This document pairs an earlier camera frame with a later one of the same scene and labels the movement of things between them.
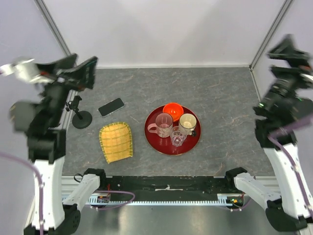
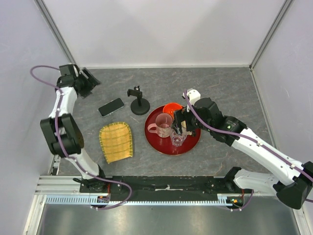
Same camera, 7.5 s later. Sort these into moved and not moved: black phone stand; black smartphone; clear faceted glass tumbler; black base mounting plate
Moved: black phone stand
Not moved: black smartphone; black base mounting plate; clear faceted glass tumbler
